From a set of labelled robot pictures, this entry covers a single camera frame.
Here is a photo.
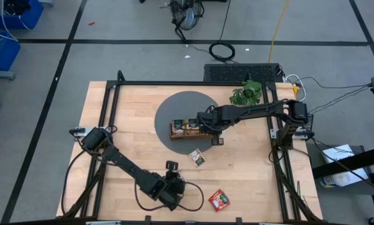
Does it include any white round disc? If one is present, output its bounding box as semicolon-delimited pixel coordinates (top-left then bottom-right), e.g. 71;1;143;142
318;168;370;189

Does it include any green plant in white pot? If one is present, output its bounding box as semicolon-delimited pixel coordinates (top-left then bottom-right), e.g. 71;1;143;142
229;79;263;107

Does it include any wooden tea organizer box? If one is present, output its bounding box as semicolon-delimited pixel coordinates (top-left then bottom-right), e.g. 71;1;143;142
169;119;218;141

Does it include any coiled black cable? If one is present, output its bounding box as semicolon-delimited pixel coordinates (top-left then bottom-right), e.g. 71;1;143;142
208;0;237;63

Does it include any red strawberry tea bag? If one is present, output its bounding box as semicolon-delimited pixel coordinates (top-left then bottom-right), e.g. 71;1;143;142
208;189;231;213

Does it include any grey side table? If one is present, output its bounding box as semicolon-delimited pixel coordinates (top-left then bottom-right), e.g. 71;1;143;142
306;144;374;197

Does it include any yellow hanging cord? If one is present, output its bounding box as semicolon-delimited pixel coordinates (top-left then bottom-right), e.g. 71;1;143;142
267;0;291;64

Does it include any black metal bar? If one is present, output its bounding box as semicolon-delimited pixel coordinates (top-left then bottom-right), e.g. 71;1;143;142
311;152;374;179

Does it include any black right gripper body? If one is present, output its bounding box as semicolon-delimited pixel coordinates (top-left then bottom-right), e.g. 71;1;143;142
195;107;227;137

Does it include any black left camera cable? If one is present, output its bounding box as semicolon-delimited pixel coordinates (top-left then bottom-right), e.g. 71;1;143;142
133;181;205;213

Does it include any black left arm base cable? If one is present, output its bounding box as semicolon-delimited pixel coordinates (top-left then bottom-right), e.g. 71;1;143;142
60;149;88;217

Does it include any black perforated computer case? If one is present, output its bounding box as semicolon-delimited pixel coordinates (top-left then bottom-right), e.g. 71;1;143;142
203;62;284;84

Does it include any black floor fan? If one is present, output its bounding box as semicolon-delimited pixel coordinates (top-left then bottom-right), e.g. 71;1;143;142
169;0;206;32

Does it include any grey round woven placemat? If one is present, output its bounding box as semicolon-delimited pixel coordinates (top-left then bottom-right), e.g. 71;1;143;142
154;91;225;156

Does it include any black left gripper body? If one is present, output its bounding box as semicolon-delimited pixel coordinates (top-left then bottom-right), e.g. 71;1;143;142
157;174;187;204

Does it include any white booklet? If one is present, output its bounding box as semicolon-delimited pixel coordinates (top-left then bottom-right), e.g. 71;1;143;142
321;143;356;164

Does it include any orange mango tea bag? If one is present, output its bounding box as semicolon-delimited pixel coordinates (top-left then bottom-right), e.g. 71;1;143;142
185;120;200;136

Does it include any blue plastic bin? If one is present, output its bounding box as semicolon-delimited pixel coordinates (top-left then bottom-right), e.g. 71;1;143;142
0;30;21;72
0;0;45;31

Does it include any white looped cable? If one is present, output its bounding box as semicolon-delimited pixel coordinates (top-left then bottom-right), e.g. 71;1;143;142
285;74;308;103

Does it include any thin black cable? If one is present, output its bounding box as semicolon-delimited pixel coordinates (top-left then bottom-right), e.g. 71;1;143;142
299;76;373;116

